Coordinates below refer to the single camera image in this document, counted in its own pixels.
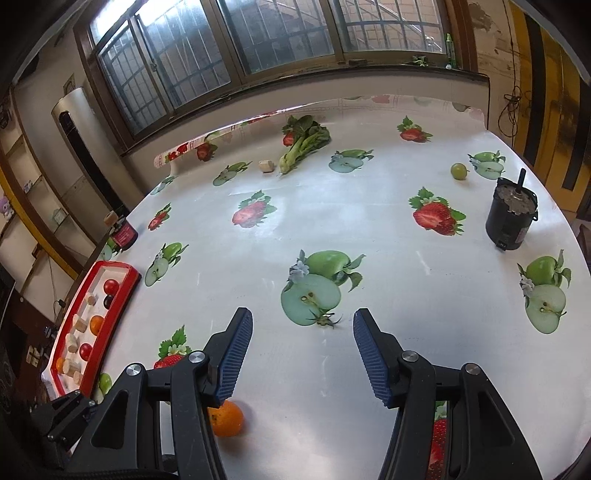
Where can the tall standing air conditioner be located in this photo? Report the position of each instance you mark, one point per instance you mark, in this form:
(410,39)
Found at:
(81,138)

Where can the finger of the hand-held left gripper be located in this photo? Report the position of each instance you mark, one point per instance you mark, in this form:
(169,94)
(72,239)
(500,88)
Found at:
(64,415)

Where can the white wall shelf unit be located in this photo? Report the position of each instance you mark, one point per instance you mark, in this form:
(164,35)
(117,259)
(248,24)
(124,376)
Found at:
(27,217)

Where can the beige cork chunk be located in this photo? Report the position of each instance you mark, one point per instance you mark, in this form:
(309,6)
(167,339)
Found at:
(265,165)

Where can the small orange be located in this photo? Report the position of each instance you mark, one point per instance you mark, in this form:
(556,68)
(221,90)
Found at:
(60,364)

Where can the cluster of beige cork pieces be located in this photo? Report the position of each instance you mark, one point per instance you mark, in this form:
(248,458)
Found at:
(72,342)

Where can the yellow and black door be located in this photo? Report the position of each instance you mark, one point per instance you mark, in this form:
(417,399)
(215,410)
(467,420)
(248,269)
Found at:
(554,92)

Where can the plain black motor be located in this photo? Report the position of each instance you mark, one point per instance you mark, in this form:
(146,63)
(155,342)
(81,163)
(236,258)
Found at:
(508,221)

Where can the printed white tablecloth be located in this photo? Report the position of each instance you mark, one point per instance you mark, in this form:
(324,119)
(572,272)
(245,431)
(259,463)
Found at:
(369,230)

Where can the green bok choy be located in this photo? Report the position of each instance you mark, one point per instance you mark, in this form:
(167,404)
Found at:
(300,147)

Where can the purple plush toy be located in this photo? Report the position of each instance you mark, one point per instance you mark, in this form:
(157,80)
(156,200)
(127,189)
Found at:
(4,206)

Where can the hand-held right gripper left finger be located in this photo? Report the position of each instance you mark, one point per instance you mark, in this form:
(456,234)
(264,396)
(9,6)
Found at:
(235,355)

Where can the black motor with red label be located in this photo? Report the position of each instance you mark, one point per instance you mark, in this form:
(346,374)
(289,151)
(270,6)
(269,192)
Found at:
(123,234)

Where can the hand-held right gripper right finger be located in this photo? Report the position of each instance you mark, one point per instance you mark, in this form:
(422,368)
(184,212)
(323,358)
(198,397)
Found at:
(371,360)

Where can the teal box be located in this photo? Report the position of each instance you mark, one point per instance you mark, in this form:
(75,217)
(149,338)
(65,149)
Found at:
(57,215)

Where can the white power strip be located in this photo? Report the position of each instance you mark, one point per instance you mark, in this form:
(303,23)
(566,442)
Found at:
(33,355)

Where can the large orange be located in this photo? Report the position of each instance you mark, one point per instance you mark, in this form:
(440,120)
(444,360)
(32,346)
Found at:
(228,417)

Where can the green grape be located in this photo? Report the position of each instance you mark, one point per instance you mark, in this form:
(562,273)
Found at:
(458,170)

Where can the dark plum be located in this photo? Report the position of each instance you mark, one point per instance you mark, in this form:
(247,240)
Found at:
(108,302)

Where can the green bottle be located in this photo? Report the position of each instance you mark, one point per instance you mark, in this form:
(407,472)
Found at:
(450,50)

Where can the barred window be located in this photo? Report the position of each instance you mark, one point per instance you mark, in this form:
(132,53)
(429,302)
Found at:
(231,41)

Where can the red rimmed white tray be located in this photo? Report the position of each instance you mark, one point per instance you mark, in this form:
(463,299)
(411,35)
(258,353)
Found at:
(106,272)

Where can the black flat television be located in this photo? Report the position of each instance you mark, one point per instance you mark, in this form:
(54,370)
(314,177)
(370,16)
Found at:
(4,300)

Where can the small green plant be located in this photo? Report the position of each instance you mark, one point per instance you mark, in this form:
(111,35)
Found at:
(420,61)

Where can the medium orange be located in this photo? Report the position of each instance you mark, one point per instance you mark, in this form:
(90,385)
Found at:
(96,324)

